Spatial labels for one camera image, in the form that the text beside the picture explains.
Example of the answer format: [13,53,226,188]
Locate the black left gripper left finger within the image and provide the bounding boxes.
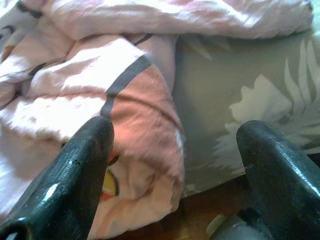
[0,116,115,240]

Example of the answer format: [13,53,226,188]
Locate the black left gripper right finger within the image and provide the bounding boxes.
[236,120,320,240]

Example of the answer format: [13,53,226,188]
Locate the pink cartoon print quilt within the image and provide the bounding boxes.
[0,0,315,240]

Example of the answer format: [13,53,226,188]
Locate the grey robot left leg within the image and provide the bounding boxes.
[207,213,253,240]

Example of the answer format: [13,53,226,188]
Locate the beige floral bed sheet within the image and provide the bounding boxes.
[172,27,320,198]

